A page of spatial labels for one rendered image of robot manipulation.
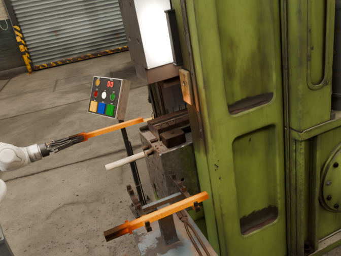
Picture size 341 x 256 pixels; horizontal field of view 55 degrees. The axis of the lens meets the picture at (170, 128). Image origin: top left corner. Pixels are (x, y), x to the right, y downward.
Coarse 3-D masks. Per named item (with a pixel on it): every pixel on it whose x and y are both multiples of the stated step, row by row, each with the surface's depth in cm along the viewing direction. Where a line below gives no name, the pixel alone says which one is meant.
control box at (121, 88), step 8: (96, 80) 243; (104, 80) 237; (112, 80) 231; (120, 80) 225; (96, 88) 242; (104, 88) 236; (112, 88) 230; (120, 88) 224; (128, 88) 229; (96, 96) 241; (120, 96) 225; (112, 104) 229; (120, 104) 226; (88, 112) 247; (96, 112) 240; (120, 112) 227
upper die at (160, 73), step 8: (136, 64) 188; (168, 64) 179; (136, 72) 194; (144, 72) 178; (152, 72) 177; (160, 72) 179; (168, 72) 181; (176, 72) 183; (144, 80) 183; (152, 80) 179; (160, 80) 181
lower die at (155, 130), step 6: (186, 108) 215; (168, 114) 211; (174, 114) 207; (186, 114) 201; (150, 120) 207; (156, 120) 203; (168, 120) 197; (174, 120) 198; (180, 120) 197; (186, 120) 196; (150, 126) 204; (156, 126) 194; (162, 126) 193; (168, 126) 193; (174, 126) 194; (180, 126) 196; (156, 132) 195
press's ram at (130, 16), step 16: (128, 0) 163; (144, 0) 158; (160, 0) 161; (128, 16) 172; (144, 16) 161; (160, 16) 164; (128, 32) 182; (144, 32) 163; (160, 32) 166; (144, 48) 166; (160, 48) 169; (144, 64) 173; (160, 64) 172
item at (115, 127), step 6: (132, 120) 190; (138, 120) 190; (108, 126) 187; (114, 126) 186; (120, 126) 187; (126, 126) 189; (84, 132) 183; (90, 132) 183; (96, 132) 183; (102, 132) 184; (108, 132) 185
